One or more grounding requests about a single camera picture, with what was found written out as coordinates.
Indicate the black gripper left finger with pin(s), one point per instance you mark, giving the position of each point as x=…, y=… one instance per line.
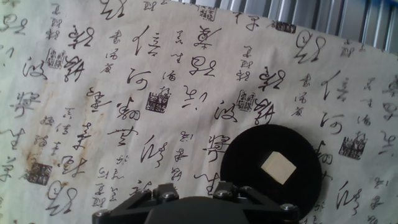
x=136, y=202

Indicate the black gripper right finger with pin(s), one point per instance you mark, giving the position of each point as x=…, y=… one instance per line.
x=258, y=202

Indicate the small wooden cube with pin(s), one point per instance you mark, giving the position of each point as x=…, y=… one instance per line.
x=278, y=168

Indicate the round black scale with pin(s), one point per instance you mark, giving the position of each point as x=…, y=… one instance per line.
x=248, y=155

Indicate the beige calligraphy print cloth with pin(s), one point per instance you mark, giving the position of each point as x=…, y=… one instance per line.
x=124, y=93

